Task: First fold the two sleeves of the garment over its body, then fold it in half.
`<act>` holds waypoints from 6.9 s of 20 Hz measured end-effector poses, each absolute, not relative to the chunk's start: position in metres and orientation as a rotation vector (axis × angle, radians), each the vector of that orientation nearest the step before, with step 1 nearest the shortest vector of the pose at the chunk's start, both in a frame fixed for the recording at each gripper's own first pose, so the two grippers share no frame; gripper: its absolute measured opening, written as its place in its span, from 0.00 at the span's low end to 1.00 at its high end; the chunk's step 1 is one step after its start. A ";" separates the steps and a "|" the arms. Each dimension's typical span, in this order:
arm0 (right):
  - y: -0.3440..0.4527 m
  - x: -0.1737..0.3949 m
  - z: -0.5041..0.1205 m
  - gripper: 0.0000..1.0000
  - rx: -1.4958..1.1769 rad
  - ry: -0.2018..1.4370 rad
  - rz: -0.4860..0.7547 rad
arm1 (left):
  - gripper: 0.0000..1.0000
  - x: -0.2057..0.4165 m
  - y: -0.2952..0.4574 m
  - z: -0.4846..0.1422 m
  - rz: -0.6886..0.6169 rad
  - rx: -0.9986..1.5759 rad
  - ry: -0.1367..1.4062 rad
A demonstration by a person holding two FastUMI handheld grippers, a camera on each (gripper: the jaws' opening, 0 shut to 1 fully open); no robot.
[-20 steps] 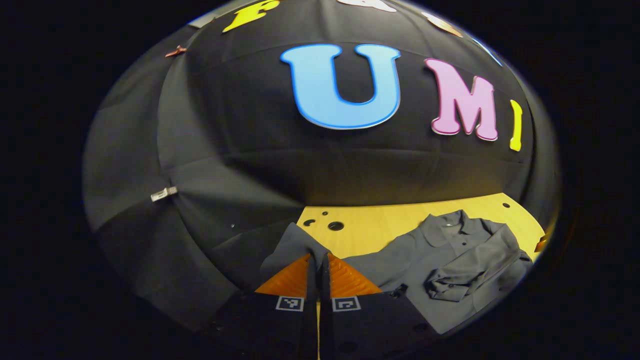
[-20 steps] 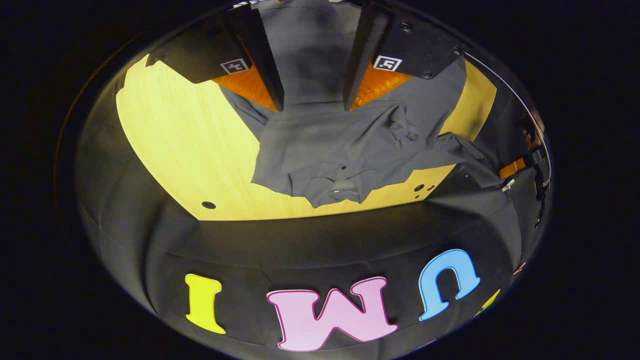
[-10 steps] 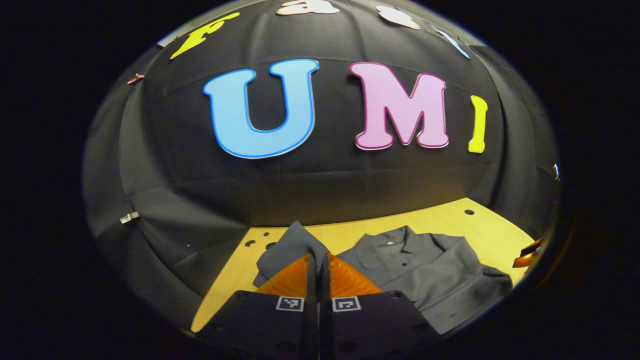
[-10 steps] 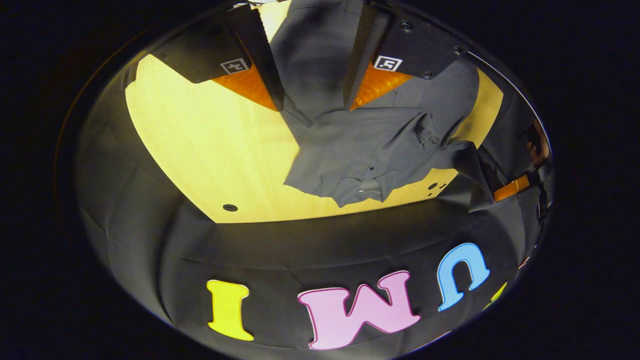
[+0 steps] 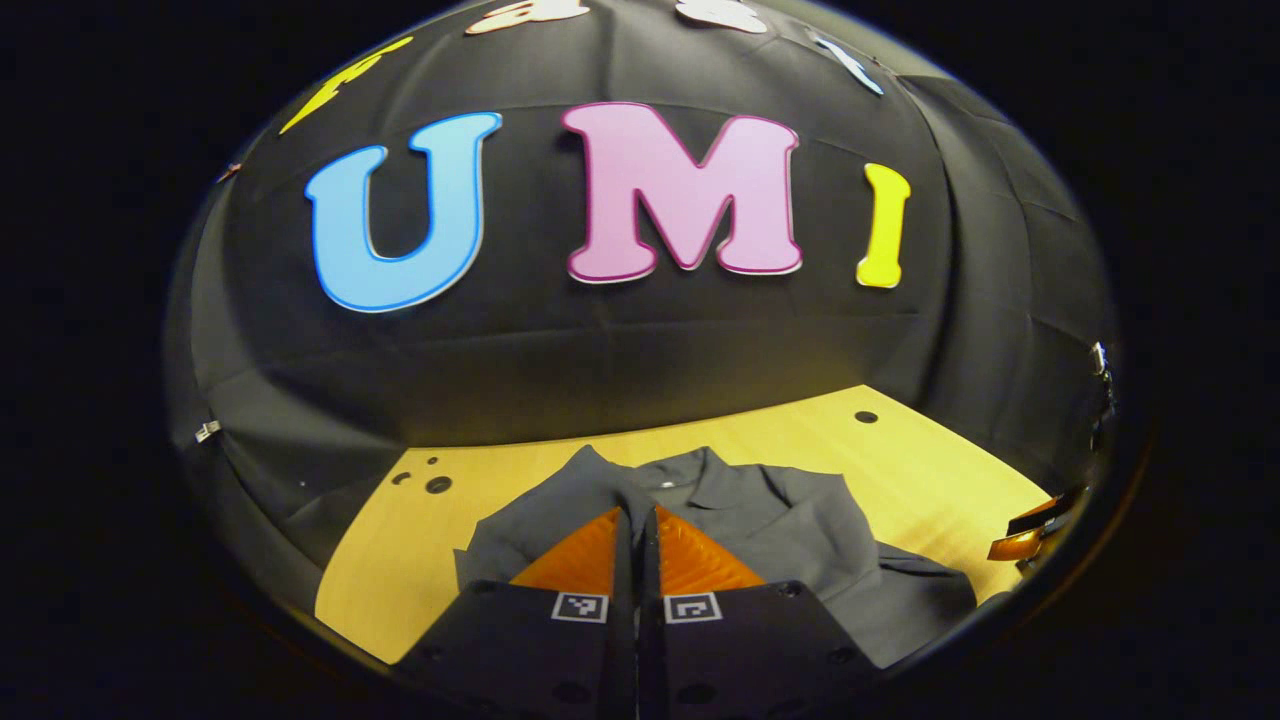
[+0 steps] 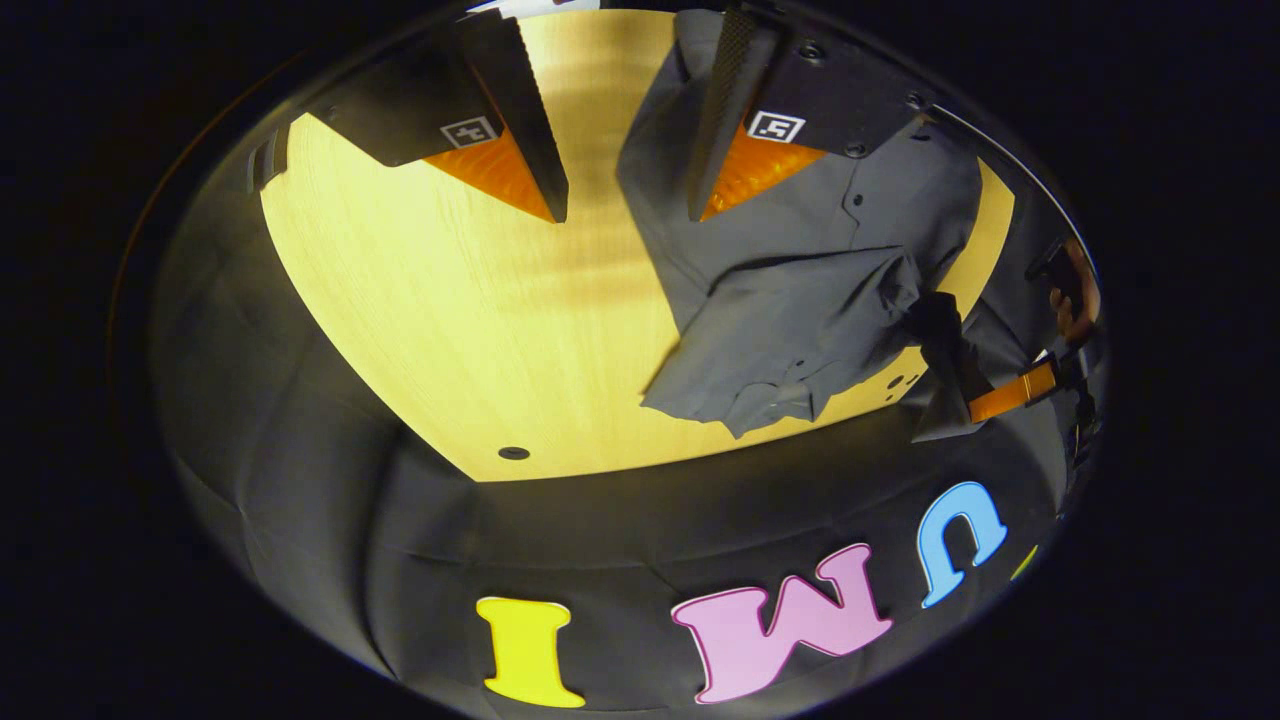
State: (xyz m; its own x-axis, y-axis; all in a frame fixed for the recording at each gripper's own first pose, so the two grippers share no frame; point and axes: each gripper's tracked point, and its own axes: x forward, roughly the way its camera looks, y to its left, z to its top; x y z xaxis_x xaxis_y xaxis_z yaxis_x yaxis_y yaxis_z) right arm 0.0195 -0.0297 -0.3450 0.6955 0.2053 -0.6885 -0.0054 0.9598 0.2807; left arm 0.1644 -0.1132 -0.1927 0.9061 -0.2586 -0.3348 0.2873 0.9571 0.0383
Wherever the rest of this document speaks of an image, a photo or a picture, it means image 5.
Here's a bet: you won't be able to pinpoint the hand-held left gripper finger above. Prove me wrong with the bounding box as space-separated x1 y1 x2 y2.
395 505 638 720
638 504 887 720

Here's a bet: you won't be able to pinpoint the grey collared shirt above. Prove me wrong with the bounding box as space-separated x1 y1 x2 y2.
455 445 979 671

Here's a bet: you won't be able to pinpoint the black backdrop cloth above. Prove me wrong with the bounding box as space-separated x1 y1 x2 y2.
165 0 1116 621

